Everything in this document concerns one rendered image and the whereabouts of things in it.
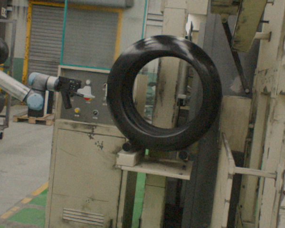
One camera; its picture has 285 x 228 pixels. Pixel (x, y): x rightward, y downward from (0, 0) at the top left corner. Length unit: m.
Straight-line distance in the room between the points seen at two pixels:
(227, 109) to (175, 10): 0.63
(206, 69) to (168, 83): 0.44
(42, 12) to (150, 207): 9.94
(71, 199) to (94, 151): 0.37
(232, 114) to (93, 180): 1.05
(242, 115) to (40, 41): 9.99
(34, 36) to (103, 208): 9.53
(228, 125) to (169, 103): 0.36
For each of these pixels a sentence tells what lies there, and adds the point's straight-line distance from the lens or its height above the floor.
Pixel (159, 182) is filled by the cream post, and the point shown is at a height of 0.65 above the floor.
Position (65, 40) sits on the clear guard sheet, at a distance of 2.61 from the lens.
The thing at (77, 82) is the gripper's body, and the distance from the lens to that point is 1.98.
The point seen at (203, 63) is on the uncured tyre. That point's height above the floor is 1.34.
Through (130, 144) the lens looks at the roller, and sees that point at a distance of 1.86.
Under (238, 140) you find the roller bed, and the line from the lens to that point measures 2.11.
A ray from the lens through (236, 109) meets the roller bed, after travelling 2.09.
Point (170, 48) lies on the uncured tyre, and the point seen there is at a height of 1.40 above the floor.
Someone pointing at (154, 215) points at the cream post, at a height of 0.44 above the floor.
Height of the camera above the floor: 1.25
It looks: 5 degrees down
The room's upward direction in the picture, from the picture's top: 6 degrees clockwise
